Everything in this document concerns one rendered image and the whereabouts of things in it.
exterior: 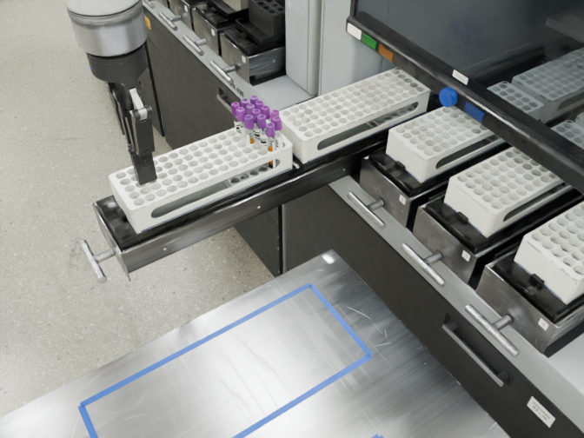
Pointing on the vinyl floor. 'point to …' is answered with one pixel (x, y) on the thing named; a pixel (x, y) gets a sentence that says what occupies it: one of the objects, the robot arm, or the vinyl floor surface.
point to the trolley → (269, 374)
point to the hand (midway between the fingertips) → (142, 162)
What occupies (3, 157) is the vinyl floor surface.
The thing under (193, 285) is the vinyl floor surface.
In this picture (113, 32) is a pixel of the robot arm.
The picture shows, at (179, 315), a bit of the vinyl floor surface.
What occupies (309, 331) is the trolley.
